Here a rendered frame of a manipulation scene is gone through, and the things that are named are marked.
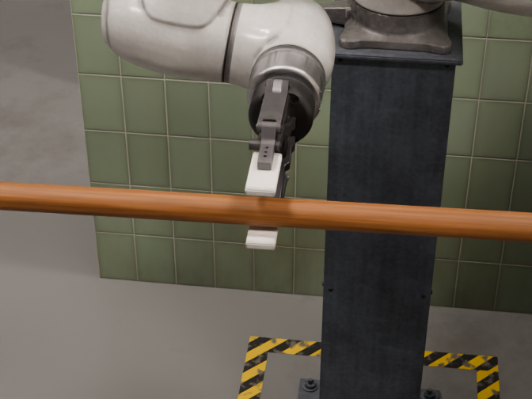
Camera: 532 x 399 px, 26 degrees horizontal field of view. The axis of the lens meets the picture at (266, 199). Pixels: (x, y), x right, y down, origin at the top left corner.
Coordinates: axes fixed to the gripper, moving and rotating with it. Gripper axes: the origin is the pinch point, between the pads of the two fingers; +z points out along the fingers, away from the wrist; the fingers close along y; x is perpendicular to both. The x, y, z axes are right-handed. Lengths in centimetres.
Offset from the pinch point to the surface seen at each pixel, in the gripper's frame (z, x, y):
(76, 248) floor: -139, 67, 120
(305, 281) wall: -127, 4, 115
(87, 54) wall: -127, 55, 55
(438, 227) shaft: 1.4, -17.9, 0.6
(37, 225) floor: -148, 80, 120
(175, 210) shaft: 1.4, 8.9, 0.6
